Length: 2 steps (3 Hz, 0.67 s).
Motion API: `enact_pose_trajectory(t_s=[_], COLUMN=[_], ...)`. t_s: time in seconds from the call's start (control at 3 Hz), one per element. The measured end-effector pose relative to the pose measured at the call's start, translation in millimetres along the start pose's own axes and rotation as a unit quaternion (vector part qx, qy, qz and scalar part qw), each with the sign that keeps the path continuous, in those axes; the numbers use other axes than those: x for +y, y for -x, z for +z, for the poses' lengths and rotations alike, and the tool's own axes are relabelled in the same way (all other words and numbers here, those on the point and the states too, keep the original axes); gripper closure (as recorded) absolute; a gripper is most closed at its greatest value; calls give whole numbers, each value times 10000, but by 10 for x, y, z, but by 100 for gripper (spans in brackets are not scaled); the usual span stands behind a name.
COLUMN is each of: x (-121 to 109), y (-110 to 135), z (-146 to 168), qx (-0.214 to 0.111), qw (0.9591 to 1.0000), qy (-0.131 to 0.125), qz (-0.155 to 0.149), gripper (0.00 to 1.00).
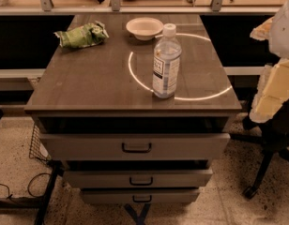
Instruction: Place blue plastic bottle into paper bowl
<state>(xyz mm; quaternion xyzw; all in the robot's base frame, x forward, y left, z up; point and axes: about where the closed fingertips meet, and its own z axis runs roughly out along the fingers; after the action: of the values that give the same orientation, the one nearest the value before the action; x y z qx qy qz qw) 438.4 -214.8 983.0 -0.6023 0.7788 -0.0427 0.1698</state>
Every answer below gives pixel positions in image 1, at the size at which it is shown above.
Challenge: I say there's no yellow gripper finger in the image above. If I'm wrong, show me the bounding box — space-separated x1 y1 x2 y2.
250 18 273 41

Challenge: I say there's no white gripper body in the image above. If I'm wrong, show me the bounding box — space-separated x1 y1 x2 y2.
249 59 289 123

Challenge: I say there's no clear plastic water bottle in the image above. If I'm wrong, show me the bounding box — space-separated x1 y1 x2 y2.
152 23 182 98

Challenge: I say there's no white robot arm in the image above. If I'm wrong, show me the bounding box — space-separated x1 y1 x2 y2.
249 0 289 123

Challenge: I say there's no white paper bowl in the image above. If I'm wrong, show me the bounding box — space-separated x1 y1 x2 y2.
126 17 163 41

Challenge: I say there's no black office chair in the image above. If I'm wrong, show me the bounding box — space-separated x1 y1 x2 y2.
230 98 289 199

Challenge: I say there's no middle grey drawer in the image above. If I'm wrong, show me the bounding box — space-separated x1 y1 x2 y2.
64 169 213 188

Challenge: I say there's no grey drawer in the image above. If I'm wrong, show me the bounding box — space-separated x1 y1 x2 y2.
64 169 213 188
80 188 199 204
40 133 230 160

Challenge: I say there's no green snack bag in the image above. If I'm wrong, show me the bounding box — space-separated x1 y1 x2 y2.
54 21 109 49

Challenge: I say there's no grey drawer cabinet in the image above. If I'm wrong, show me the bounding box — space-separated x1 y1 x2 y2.
23 13 243 205

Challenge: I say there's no bottom grey drawer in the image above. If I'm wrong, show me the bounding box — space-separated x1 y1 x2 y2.
80 188 199 204

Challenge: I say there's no top grey drawer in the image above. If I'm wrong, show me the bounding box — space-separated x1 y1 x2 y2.
40 133 230 160

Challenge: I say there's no black metal table leg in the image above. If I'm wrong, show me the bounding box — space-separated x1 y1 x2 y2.
0 164 61 225

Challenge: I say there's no grey shelf rail frame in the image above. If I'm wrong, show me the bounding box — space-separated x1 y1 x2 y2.
0 0 287 16

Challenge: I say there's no black wire mesh basket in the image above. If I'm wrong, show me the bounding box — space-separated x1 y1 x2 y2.
29 125 51 164

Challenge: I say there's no black floor cable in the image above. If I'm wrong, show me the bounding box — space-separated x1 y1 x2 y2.
0 172 53 202

